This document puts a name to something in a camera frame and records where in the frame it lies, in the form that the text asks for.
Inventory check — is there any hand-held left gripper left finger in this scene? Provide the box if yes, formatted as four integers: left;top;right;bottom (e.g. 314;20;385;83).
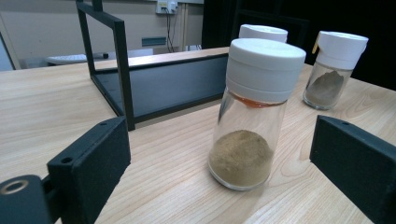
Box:
46;116;132;224

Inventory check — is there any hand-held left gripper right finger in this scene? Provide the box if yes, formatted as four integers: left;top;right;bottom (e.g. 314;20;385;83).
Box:
309;114;396;224

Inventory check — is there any black metal two-tier rack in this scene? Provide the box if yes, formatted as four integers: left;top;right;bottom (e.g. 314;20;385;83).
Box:
75;0;230;132

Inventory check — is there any tan powder spice jar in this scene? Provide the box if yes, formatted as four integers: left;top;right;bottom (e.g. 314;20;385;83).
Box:
207;37;307;191

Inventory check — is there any red powder spice jar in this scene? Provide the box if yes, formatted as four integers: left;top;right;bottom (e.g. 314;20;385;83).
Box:
238;23;289;44

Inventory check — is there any white flat object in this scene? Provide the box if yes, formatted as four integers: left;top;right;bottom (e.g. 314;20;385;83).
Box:
46;53;89;66

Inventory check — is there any grey powder spice jar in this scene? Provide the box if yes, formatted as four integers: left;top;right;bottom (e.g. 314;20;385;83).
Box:
303;30;370;111

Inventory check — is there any black outlet cable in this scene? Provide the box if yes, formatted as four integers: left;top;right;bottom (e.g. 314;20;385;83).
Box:
163;8;179;53

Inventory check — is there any white wall power outlet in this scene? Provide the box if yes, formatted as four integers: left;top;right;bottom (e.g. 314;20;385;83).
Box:
155;0;179;15

